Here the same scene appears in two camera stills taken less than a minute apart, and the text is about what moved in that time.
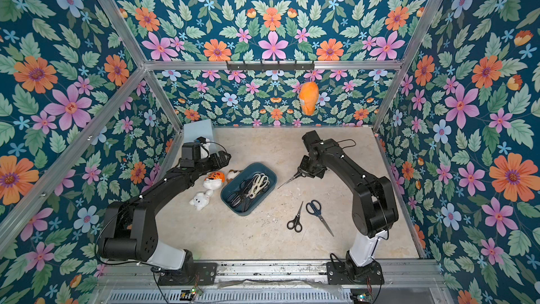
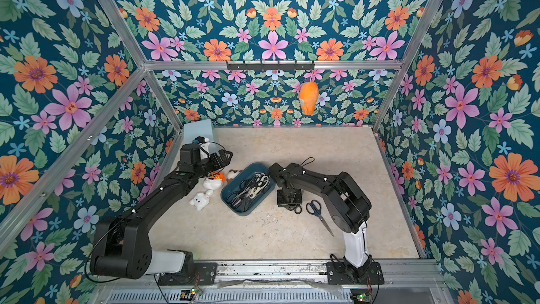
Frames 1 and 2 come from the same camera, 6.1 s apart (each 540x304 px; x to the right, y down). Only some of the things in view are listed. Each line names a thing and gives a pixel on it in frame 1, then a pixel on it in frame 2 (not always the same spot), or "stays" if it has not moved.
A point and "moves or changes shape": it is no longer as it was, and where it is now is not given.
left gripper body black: x=214 y=164 stays
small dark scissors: x=298 y=173 moves or changes shape
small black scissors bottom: x=296 y=222 → x=297 y=208
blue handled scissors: x=314 y=207 stays
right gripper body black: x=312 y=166 → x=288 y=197
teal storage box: x=247 y=188 stays
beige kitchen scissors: x=261 y=182 stays
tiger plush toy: x=214 y=180 stays
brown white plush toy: x=232 y=174 stays
